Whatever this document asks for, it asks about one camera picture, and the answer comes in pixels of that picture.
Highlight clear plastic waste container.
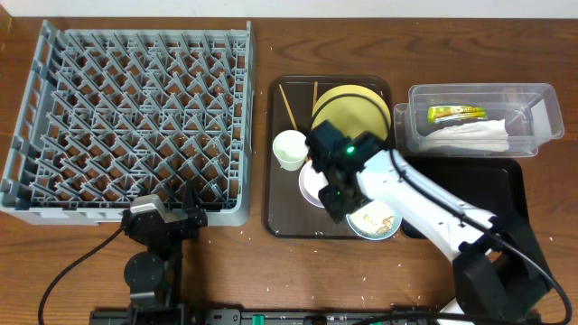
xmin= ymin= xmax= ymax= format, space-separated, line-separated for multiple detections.
xmin=394 ymin=83 xmax=564 ymax=158

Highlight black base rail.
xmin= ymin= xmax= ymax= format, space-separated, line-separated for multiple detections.
xmin=89 ymin=306 xmax=452 ymax=325

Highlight light blue bowl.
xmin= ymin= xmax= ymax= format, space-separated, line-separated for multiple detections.
xmin=346 ymin=200 xmax=403 ymax=241

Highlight right wooden chopstick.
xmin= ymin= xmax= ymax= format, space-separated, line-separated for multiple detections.
xmin=312 ymin=81 xmax=319 ymax=116

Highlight white plastic cup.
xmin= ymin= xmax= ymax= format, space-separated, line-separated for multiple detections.
xmin=272 ymin=130 xmax=308 ymax=172

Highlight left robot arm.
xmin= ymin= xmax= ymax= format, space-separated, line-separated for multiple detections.
xmin=121 ymin=181 xmax=208 ymax=324

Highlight black food waste tray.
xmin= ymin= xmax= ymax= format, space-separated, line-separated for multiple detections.
xmin=406 ymin=156 xmax=529 ymax=220

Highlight grey plastic dish rack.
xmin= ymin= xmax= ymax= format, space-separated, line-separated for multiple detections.
xmin=1 ymin=22 xmax=256 ymax=227

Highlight white napkin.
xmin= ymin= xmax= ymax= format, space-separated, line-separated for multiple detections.
xmin=418 ymin=119 xmax=509 ymax=152

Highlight yellow round plate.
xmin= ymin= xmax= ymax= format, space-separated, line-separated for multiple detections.
xmin=312 ymin=85 xmax=391 ymax=140

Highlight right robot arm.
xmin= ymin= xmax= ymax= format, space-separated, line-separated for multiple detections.
xmin=306 ymin=129 xmax=565 ymax=324

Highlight wooden chopstick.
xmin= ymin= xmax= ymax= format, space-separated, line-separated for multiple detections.
xmin=312 ymin=81 xmax=319 ymax=116
xmin=278 ymin=83 xmax=299 ymax=131

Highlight white pink bowl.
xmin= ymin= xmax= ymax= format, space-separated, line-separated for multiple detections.
xmin=298 ymin=161 xmax=328 ymax=208

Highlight left wooden chopstick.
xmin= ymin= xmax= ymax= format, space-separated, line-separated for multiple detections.
xmin=278 ymin=83 xmax=299 ymax=131

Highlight dark brown serving tray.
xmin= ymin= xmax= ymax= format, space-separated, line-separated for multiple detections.
xmin=263 ymin=75 xmax=392 ymax=239

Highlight rice and food scraps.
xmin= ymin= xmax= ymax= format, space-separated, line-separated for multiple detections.
xmin=350 ymin=209 xmax=395 ymax=236

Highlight green snack wrapper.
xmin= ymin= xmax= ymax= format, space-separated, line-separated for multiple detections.
xmin=427 ymin=106 xmax=488 ymax=124

